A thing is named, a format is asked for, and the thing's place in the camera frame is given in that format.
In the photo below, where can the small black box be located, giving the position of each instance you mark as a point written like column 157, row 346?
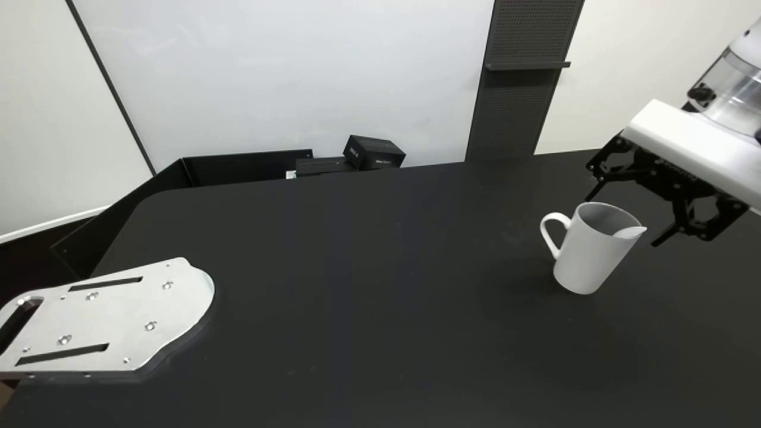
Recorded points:
column 372, row 154

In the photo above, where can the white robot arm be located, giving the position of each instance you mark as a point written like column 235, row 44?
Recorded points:
column 703, row 157

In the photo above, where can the metal mounting plate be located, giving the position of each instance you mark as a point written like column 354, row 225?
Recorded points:
column 108, row 324

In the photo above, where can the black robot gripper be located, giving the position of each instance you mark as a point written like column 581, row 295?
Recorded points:
column 700, row 211

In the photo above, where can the black vertical pillar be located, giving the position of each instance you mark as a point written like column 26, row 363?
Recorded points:
column 525, row 57

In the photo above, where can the white whiteboard panel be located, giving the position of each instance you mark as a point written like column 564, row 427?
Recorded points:
column 221, row 76

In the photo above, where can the white ceramic mug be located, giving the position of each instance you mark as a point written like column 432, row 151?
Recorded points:
column 583, row 245

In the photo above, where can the white plastic spoon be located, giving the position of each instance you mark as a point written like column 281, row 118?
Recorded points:
column 633, row 232

